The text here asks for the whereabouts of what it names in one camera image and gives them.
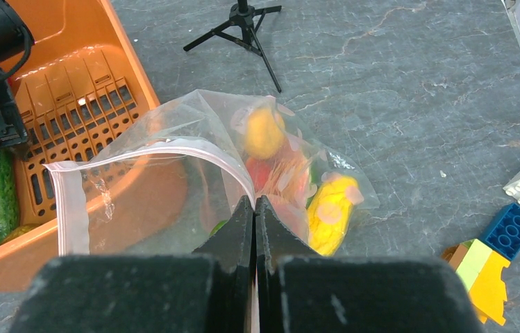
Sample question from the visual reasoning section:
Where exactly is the yellow toy lemon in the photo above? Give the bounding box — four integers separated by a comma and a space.
244, 108, 285, 160

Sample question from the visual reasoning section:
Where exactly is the clear pink-dotted zip bag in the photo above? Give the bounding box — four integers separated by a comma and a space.
47, 89, 380, 255

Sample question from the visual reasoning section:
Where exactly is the yellow toy corn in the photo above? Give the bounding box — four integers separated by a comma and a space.
307, 175, 364, 256

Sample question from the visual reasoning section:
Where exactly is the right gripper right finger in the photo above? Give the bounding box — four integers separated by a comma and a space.
255, 196, 317, 332

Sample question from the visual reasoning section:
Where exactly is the orange plastic basket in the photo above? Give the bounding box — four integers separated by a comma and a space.
0, 0, 159, 293

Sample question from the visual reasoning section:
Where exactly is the olive toy fruit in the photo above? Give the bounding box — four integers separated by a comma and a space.
2, 223, 41, 244

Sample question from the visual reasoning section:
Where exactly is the microphone on black tripod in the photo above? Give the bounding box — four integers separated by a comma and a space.
183, 0, 282, 93

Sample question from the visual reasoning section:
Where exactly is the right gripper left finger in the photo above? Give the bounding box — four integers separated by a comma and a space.
195, 196, 255, 332

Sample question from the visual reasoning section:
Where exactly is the red toy strawberry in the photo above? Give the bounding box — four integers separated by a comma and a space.
245, 157, 274, 191

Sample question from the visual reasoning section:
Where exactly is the green toy cucumber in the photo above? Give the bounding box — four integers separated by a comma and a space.
0, 150, 20, 244

